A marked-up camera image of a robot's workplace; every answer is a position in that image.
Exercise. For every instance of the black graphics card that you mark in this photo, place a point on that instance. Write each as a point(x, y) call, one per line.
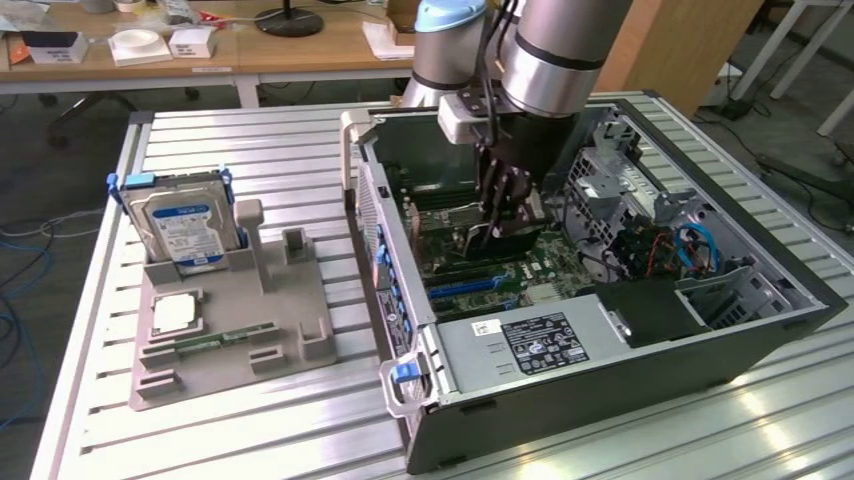
point(514, 245)

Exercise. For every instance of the wooden cabinet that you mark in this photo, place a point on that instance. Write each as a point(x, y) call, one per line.
point(667, 50)

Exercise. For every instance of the grey power supply unit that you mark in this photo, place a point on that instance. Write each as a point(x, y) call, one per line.
point(480, 360)

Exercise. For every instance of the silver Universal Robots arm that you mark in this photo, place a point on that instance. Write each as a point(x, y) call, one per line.
point(554, 75)

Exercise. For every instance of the green RAM stick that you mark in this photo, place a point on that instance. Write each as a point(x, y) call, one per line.
point(220, 340)

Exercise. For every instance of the white round holder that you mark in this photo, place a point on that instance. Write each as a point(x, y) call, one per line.
point(136, 47)

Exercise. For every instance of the white box with black lid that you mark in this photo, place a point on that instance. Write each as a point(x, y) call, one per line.
point(56, 52)

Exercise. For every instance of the silver disk bay cage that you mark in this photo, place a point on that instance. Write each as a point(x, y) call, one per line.
point(603, 200)

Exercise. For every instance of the green motherboard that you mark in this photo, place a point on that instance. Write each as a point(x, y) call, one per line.
point(554, 260)

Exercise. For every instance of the grey disk bay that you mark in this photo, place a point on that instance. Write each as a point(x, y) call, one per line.
point(734, 300)

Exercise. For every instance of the hard disk in blue caddy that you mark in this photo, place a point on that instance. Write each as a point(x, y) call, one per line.
point(183, 232)

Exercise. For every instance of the wooden desk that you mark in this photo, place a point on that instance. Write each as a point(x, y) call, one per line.
point(87, 72)

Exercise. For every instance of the white paper stack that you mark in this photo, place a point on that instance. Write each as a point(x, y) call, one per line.
point(383, 45)

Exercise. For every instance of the grey cup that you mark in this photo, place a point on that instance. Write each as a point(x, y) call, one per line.
point(99, 6)

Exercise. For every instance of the brown cardboard box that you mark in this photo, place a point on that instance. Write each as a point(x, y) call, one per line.
point(400, 20)

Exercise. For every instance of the open black PC case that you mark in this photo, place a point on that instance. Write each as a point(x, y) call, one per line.
point(600, 400)

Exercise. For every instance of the black lamp base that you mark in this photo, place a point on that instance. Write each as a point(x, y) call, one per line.
point(289, 25)

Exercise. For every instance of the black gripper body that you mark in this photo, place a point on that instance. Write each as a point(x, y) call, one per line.
point(540, 142)

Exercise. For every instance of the silver CPU chip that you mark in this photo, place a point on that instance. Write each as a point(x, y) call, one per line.
point(175, 314)

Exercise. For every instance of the orange box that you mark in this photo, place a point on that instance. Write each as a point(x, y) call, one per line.
point(16, 54)

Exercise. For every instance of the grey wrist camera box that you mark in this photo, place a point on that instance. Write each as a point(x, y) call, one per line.
point(456, 122)

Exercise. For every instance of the small white labelled box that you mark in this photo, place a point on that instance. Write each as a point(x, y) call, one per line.
point(189, 45)

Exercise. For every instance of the black floor stand base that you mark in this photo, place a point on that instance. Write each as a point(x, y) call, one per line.
point(810, 175)

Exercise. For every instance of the grey printed parts rack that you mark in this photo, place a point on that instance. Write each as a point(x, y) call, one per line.
point(233, 355)

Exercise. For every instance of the white power box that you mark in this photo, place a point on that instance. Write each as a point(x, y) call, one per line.
point(723, 90)

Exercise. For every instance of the blue expansion slot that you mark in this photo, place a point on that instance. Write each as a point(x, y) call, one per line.
point(460, 287)

